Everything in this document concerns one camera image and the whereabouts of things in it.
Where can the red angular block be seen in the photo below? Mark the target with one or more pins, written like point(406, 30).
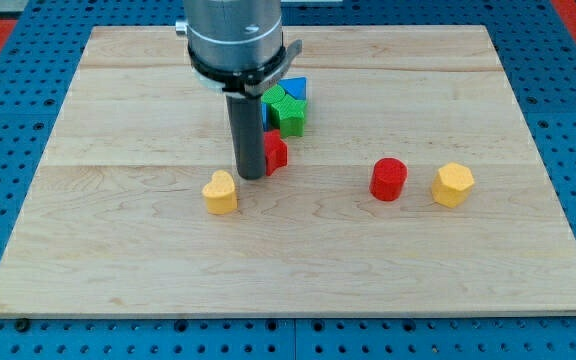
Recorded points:
point(275, 151)

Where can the light wooden board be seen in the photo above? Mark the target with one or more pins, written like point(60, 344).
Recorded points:
point(115, 226)

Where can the green round block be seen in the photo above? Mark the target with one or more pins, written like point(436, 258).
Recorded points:
point(273, 95)

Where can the green star block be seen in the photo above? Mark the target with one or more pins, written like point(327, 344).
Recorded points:
point(289, 116)

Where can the yellow heart block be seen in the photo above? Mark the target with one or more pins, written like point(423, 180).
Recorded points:
point(220, 193)

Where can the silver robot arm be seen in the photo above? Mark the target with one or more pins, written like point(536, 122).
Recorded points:
point(237, 48)

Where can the blue block behind rod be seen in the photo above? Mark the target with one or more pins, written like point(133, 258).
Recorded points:
point(265, 119)

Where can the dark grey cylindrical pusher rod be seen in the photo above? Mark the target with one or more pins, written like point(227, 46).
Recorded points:
point(245, 117)

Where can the yellow hexagon block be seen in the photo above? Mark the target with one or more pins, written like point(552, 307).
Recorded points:
point(452, 184)

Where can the red cylinder block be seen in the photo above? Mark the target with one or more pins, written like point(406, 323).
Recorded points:
point(388, 178)

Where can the blue triangle block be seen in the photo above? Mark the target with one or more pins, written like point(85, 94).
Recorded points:
point(295, 87)

